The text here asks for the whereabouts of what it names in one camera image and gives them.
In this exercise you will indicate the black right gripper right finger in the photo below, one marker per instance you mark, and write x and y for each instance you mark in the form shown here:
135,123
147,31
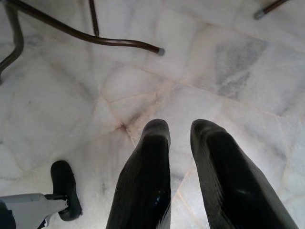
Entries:
228,181

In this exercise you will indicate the grey robot right leg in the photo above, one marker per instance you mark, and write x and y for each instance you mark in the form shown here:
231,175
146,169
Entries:
26,205

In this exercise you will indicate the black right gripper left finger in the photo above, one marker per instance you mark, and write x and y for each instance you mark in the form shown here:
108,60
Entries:
145,181

